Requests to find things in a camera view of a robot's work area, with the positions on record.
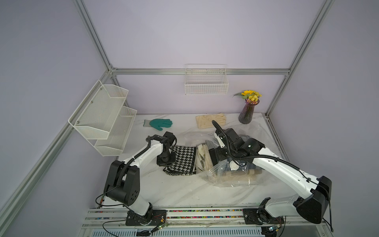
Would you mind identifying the aluminium mounting rail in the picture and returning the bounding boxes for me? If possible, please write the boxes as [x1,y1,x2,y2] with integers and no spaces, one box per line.
[82,207,312,229]

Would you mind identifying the yellow flower bouquet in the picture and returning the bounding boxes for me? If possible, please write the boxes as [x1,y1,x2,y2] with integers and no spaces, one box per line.
[233,90,262,104]

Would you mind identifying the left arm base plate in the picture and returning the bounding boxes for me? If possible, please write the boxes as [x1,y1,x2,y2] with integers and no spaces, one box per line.
[125,209,167,226]

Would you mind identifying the dark grey folded garment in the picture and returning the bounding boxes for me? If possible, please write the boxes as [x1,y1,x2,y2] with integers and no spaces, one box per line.
[208,147,255,176]

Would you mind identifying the clear plastic vacuum bag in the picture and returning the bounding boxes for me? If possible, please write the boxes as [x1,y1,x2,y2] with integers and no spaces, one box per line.
[184,122,273,187]

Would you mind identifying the black white houndstooth scarf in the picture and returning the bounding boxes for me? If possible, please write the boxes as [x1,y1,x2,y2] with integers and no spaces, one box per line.
[163,146,196,176]

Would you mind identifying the beige leather gloves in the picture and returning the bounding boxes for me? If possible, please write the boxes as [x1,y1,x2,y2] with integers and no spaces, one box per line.
[195,113,227,129]

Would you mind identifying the white wire wall basket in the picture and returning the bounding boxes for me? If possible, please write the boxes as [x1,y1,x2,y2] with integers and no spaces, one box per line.
[185,64,229,95]

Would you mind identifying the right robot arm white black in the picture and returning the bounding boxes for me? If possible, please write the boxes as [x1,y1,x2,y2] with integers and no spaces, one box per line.
[210,120,332,225]

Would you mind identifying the white vacuum bag valve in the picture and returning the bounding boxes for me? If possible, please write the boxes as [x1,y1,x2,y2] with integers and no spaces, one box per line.
[229,161,240,171]

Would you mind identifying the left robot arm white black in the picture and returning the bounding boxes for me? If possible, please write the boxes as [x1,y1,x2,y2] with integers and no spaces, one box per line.
[103,132,177,218]

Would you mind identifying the white mesh two-tier shelf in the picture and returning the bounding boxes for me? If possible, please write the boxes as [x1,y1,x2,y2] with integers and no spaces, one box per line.
[68,81,137,157]

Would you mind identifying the cream knitted scarf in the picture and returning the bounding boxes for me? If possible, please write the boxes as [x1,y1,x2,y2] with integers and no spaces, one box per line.
[195,144,265,187]

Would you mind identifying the purple glass vase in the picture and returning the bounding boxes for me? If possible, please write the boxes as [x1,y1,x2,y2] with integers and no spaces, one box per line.
[238,99,260,124]

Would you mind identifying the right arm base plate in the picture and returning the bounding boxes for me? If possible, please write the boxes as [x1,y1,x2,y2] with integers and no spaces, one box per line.
[242,208,284,225]

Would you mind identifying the green work glove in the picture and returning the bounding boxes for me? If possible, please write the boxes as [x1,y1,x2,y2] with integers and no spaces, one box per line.
[143,118,173,131]

